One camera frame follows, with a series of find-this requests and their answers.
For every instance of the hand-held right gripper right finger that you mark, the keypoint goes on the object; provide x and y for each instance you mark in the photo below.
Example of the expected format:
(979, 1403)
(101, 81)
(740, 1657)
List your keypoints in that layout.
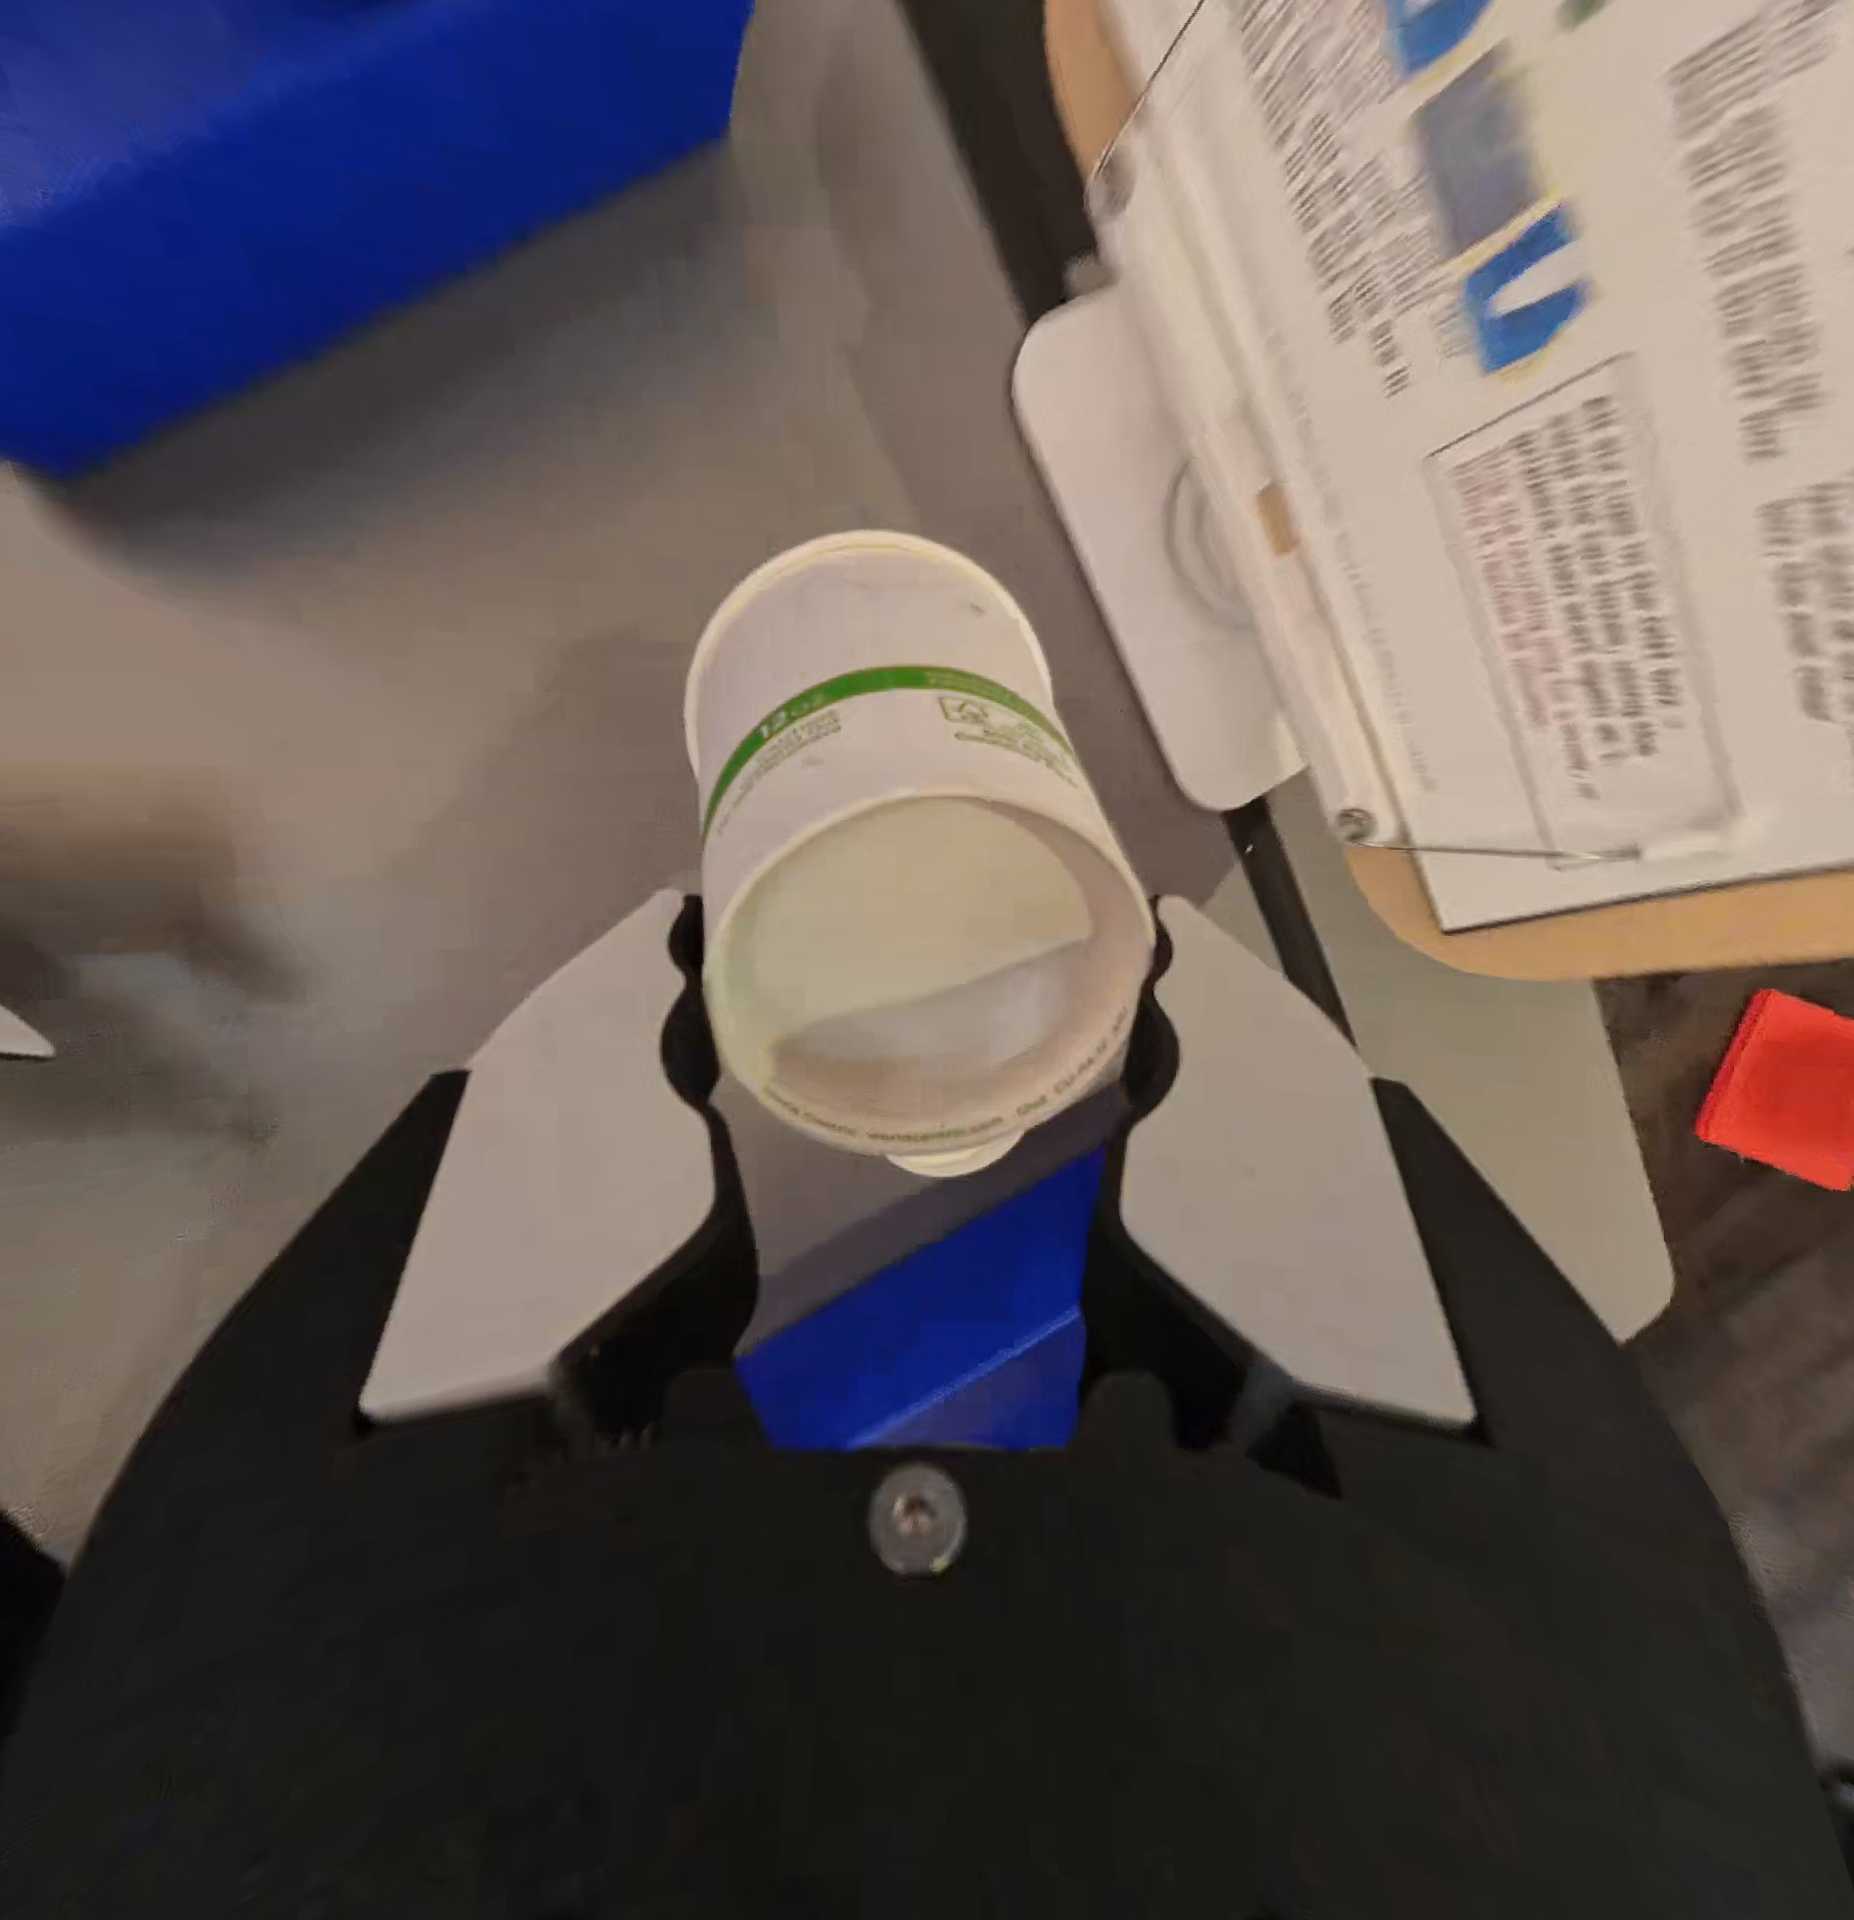
(1288, 1201)

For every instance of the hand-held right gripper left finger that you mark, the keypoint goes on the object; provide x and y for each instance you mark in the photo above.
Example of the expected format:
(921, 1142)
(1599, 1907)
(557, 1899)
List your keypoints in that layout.
(552, 1201)

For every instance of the blue plastic bin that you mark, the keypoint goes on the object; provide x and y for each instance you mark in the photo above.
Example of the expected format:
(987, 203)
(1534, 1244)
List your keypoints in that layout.
(928, 1336)
(268, 195)

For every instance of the instruction sheet on board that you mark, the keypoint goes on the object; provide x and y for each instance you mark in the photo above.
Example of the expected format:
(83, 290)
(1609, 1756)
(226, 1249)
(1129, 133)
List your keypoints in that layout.
(1616, 944)

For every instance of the orange traffic cone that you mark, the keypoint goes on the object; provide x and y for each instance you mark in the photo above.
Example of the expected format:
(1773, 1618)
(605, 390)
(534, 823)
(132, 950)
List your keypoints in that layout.
(1798, 1094)

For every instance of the white sign stand base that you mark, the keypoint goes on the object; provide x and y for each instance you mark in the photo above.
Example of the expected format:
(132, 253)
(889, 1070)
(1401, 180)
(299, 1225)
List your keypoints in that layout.
(1106, 495)

